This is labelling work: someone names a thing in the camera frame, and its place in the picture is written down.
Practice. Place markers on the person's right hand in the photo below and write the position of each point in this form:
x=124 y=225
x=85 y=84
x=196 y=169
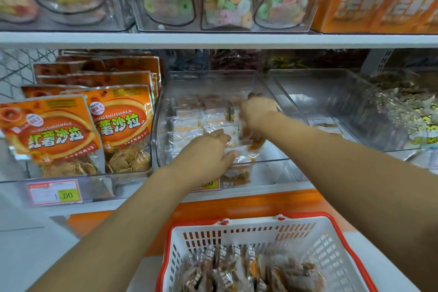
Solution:
x=259 y=114

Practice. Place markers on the person's left hand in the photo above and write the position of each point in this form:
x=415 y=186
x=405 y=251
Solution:
x=202 y=158

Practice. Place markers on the white snack shelf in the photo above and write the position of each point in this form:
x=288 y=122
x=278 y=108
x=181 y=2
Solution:
x=239 y=40

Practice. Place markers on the white red-rimmed shopping basket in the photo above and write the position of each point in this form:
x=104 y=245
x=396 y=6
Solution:
x=174 y=240

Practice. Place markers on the pile of small brown snacks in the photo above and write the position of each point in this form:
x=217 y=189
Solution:
x=246 y=274

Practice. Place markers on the stack of orange packets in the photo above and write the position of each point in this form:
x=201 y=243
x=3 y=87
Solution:
x=68 y=131

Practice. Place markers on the person's right forearm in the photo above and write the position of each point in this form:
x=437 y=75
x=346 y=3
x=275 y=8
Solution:
x=356 y=186

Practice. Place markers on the person's left forearm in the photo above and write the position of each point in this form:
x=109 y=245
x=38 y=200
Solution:
x=102 y=240

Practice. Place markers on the small yellow wrapped snack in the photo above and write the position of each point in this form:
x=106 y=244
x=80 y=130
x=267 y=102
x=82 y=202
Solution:
x=321 y=124

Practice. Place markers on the orange shelf base panel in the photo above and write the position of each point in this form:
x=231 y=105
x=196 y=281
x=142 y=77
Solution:
x=274 y=206

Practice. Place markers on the orange label snack bag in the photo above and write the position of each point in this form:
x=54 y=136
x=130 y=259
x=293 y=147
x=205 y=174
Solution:
x=345 y=8
x=407 y=8

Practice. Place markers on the yellow hamster snack packets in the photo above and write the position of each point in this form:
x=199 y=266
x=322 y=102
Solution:
x=417 y=103

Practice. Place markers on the white yellow price tag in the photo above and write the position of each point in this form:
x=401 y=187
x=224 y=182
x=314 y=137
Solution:
x=55 y=192
x=209 y=184

